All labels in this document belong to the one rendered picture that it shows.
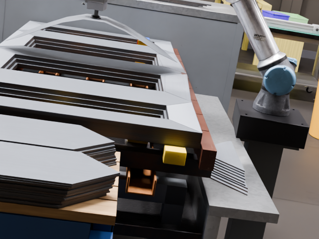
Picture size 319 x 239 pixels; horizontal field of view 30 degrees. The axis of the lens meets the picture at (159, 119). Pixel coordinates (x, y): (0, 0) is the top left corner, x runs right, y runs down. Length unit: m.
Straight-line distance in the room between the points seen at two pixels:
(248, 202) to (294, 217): 1.74
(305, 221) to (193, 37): 1.20
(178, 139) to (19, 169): 0.54
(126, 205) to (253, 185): 0.40
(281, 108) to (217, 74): 0.93
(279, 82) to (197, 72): 1.09
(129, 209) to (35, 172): 0.64
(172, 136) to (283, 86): 0.70
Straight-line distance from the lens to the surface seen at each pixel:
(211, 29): 3.22
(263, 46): 2.23
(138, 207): 1.89
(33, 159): 1.34
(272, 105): 2.39
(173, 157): 1.63
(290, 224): 3.38
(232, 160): 1.94
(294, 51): 8.09
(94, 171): 1.31
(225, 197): 1.74
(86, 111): 1.70
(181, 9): 3.19
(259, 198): 1.79
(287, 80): 2.23
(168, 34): 3.20
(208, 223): 1.69
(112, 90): 1.97
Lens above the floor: 1.34
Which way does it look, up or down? 16 degrees down
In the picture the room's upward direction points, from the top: 9 degrees clockwise
